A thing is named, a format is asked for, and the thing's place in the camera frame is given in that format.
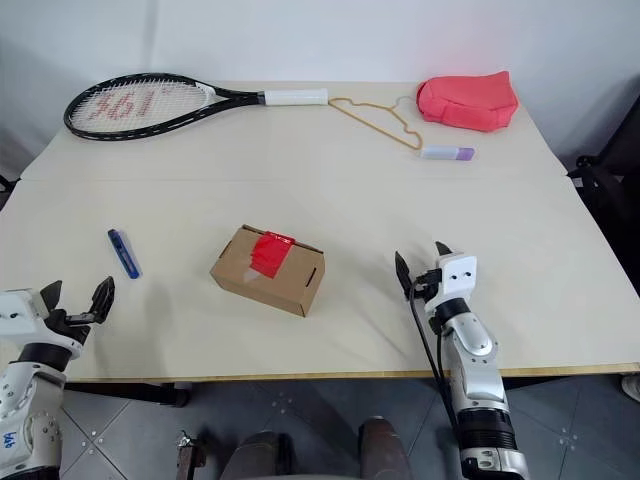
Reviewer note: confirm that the black metal stand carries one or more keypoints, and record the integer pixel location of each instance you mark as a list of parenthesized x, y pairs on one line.
[(5, 184)]

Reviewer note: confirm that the black white tennis racket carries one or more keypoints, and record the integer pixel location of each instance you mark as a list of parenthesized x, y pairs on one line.
[(295, 96)]

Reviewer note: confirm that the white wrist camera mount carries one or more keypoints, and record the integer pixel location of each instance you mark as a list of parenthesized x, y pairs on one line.
[(457, 275), (20, 317)]

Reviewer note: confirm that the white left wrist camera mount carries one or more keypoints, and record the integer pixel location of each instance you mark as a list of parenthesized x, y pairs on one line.
[(20, 317)]

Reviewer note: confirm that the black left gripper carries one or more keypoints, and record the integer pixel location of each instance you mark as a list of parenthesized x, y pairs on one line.
[(70, 322)]

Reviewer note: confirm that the red fabric bag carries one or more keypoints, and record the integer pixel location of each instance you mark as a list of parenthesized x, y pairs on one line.
[(465, 102)]

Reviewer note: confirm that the wooden clothes hanger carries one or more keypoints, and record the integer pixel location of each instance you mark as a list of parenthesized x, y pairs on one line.
[(372, 123)]

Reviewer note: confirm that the rusty metal bracket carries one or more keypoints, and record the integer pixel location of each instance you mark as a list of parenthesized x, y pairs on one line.
[(192, 457)]

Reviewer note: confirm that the brown cardboard box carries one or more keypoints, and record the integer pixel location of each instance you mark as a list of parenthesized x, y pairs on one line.
[(295, 280)]

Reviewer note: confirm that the black office chair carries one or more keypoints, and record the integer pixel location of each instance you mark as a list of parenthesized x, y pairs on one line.
[(612, 165)]

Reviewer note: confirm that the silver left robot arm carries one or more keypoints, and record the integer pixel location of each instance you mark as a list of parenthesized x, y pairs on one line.
[(25, 400)]

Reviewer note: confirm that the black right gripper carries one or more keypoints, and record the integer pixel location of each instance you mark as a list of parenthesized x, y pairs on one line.
[(429, 284)]

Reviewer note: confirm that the dark rounded shape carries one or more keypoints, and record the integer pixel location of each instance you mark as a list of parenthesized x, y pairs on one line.
[(257, 457), (385, 450)]

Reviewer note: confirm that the white tube with purple cap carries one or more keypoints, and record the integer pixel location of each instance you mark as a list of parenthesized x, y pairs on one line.
[(445, 152)]

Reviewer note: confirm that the black table leg bar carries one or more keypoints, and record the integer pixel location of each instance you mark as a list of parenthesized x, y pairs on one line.
[(150, 392)]

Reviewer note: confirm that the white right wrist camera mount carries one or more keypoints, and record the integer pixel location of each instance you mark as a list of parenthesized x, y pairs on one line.
[(457, 275)]

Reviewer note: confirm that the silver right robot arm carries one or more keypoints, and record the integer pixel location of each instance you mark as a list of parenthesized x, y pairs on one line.
[(475, 360)]

